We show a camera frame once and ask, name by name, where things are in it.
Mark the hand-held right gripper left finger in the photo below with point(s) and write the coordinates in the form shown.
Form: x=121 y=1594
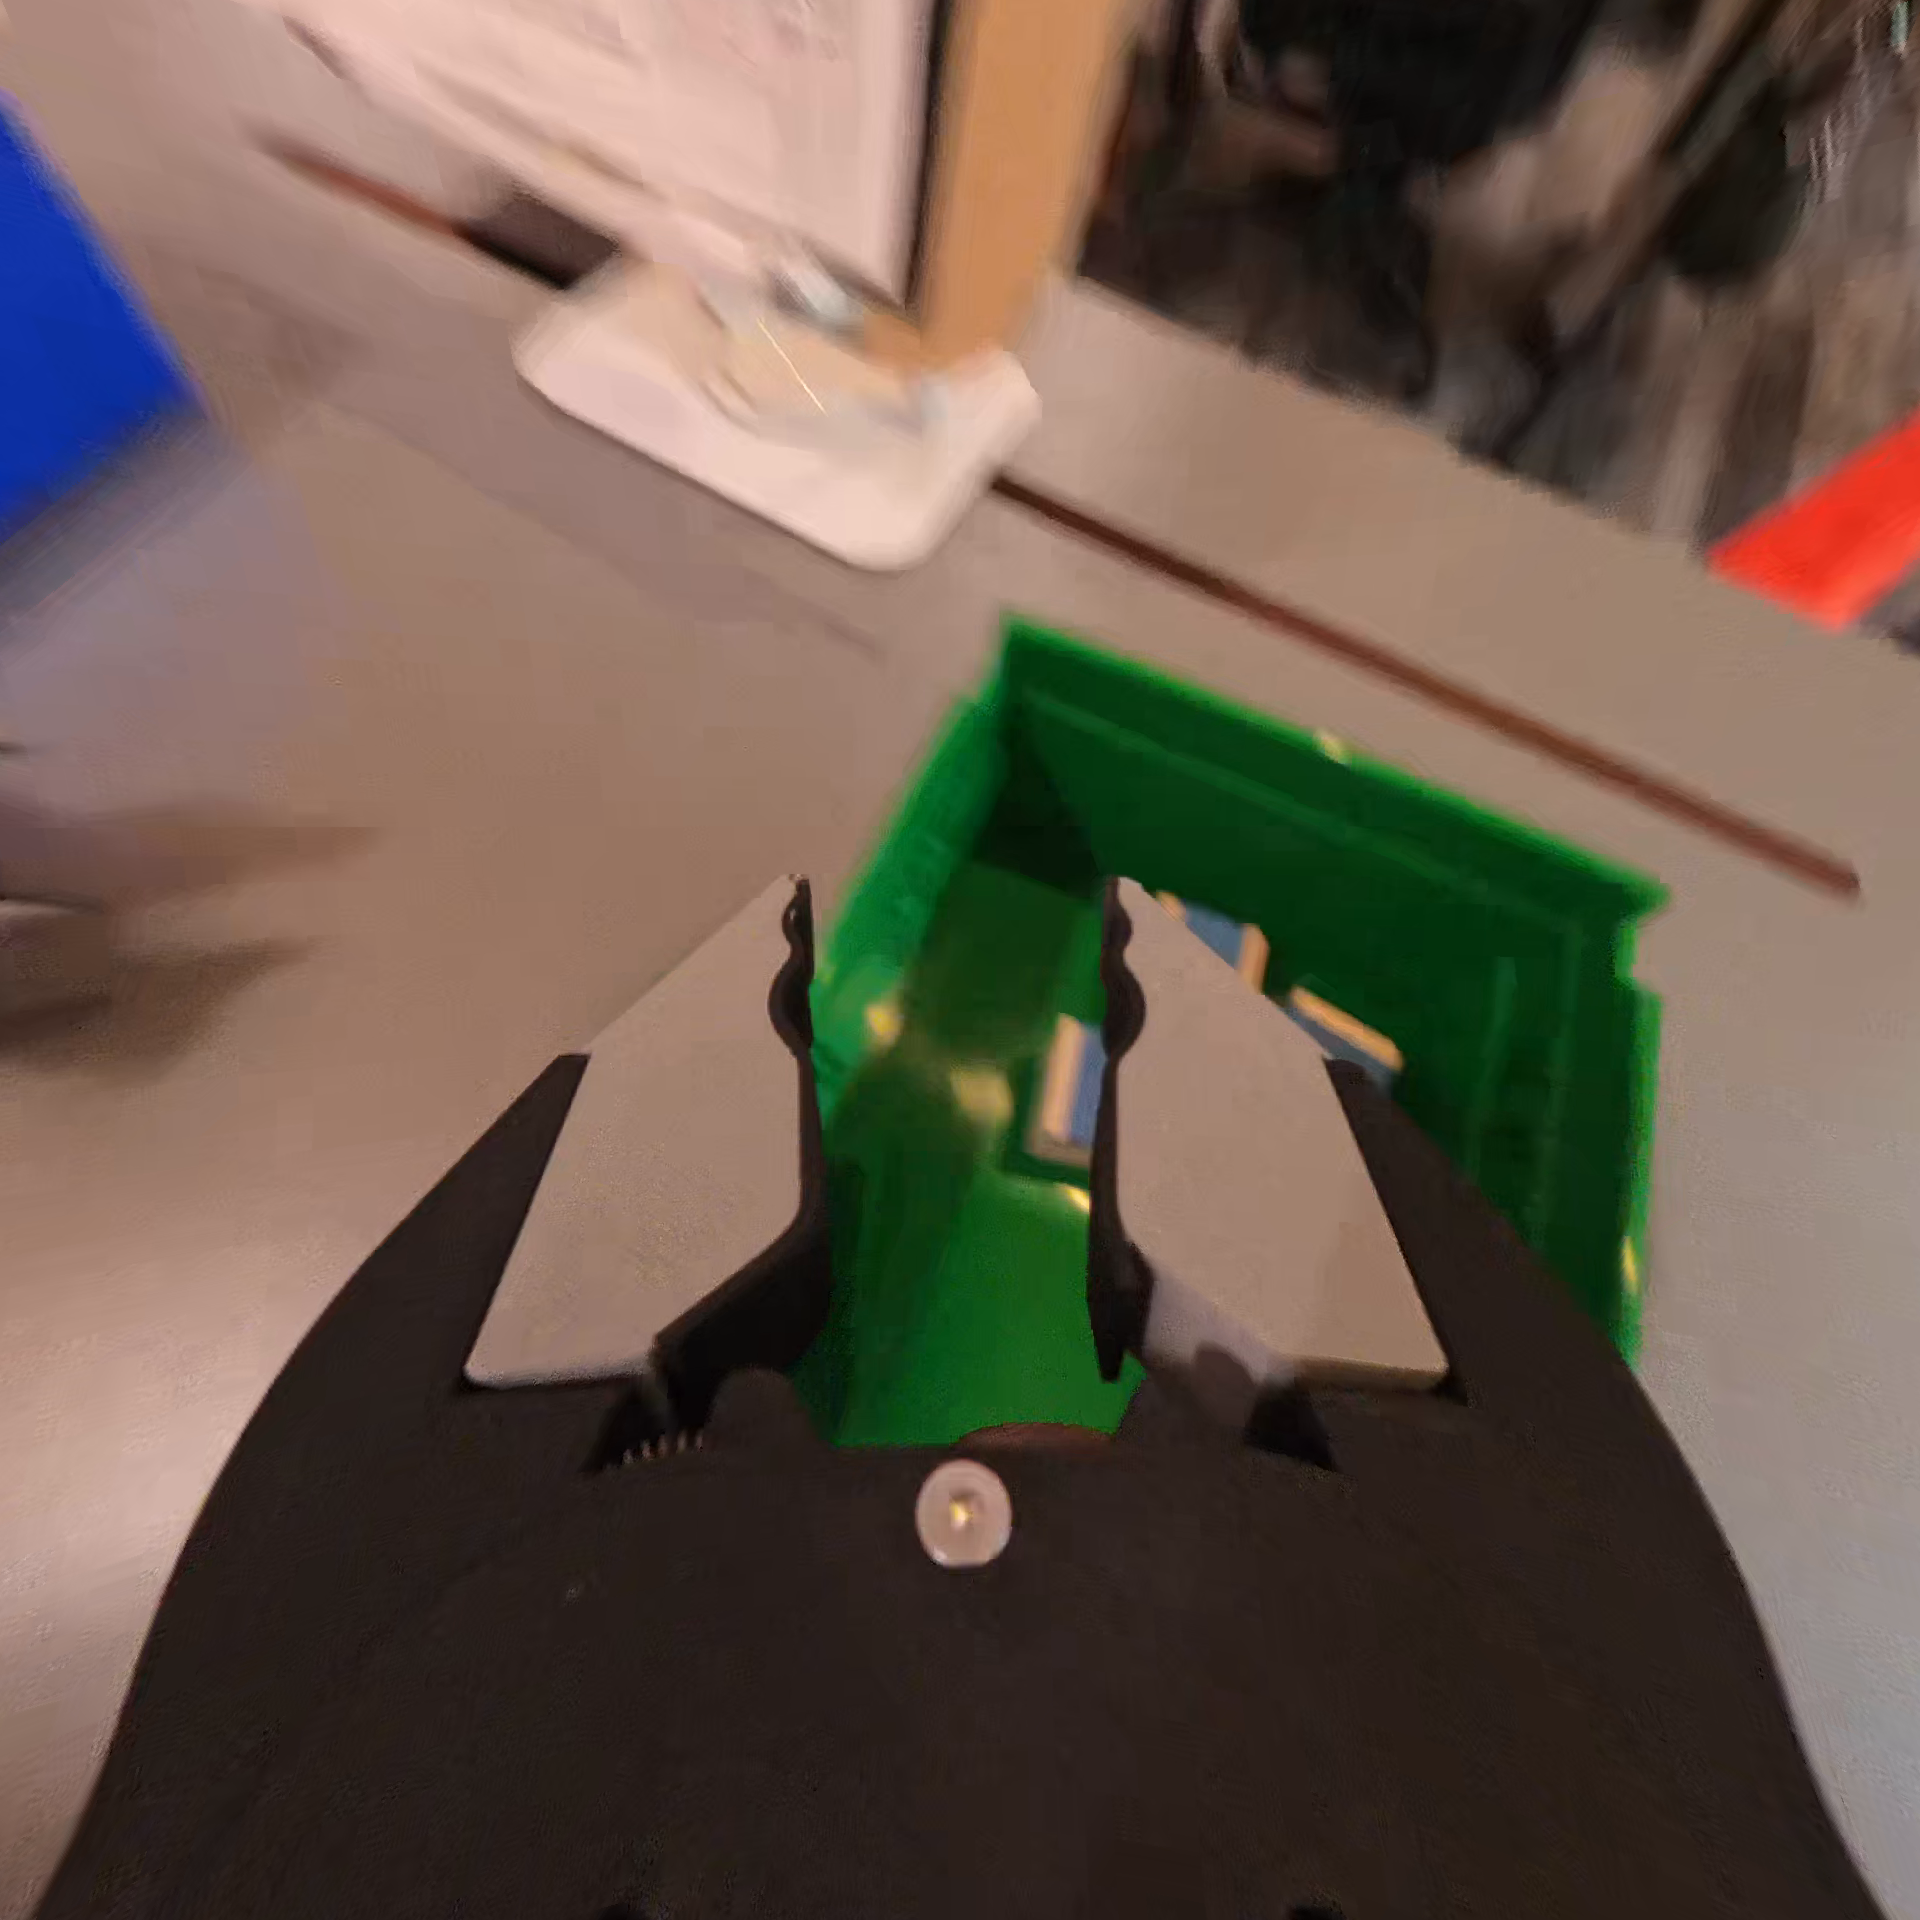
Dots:
x=661 y=1201

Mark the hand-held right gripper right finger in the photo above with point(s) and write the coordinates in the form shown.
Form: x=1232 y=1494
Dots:
x=1259 y=1201

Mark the green plastic bin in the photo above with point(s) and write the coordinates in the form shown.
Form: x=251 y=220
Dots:
x=1350 y=839

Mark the blue plastic bin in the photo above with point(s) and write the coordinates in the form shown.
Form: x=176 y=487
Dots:
x=77 y=346

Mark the instruction sheet on stand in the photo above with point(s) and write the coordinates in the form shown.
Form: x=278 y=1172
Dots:
x=839 y=466

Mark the orange striped traffic cone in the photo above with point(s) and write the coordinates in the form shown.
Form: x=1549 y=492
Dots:
x=1829 y=524

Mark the printed instruction sheet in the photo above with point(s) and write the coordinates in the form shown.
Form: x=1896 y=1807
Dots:
x=675 y=121

